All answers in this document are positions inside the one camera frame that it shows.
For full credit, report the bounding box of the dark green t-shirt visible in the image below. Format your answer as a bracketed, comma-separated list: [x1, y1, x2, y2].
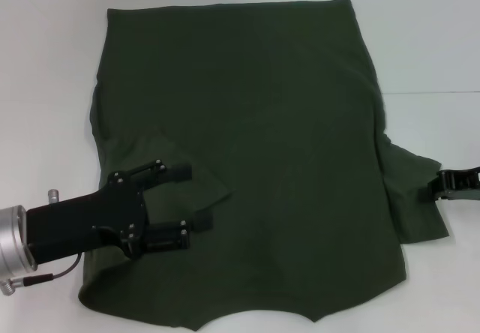
[76, 0, 450, 332]

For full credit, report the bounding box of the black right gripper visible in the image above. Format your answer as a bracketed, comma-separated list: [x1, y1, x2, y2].
[417, 165, 480, 203]

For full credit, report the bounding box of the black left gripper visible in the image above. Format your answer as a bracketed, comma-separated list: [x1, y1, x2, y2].
[25, 157, 215, 262]

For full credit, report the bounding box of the left arm cable with plug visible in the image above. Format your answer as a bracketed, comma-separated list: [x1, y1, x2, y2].
[0, 253, 83, 297]

